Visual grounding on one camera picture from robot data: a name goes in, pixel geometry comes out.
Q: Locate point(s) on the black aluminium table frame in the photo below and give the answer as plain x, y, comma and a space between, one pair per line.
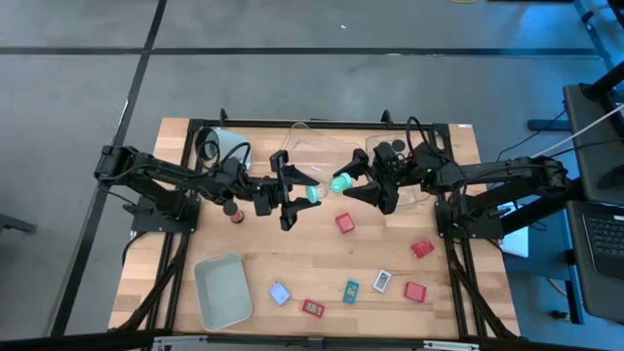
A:
253, 123

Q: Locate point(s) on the teal hourglass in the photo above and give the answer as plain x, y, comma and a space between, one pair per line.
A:
341, 183

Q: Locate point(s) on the grey plastic tray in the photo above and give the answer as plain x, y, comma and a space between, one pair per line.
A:
222, 292

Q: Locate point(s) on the red card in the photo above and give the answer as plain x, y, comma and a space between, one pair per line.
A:
313, 308

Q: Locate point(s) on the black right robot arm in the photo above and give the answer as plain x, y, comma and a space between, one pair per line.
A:
512, 170

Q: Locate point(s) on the narrow clear plastic bin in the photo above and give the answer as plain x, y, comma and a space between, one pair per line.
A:
414, 199

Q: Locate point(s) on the teal card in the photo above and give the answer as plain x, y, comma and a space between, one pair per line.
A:
350, 291

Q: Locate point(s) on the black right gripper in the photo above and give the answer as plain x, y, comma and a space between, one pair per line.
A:
390, 170

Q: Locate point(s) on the black laptop with keyboard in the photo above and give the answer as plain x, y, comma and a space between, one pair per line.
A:
604, 253

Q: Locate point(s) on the wide clear plastic bin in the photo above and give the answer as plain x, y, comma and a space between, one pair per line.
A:
302, 141

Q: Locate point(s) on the white card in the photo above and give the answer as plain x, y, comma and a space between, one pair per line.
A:
382, 281

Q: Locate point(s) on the lavender charger cube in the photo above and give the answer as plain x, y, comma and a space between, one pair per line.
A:
279, 293

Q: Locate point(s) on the white paper sheet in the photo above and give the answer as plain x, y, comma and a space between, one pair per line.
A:
518, 244

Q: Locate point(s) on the grey chair foot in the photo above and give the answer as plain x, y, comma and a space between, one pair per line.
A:
17, 224

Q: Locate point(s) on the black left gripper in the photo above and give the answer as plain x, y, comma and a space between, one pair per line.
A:
273, 195

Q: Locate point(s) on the red charger cube with prongs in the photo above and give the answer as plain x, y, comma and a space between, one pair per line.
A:
422, 248

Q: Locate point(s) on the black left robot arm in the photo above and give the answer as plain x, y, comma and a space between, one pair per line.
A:
161, 170

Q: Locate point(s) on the black pole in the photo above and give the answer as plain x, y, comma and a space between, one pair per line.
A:
604, 80

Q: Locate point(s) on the white cylindrical desk lamp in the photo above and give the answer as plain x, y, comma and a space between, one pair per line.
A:
229, 139

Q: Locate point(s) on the red sand hourglass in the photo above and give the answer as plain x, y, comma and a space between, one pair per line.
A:
237, 217

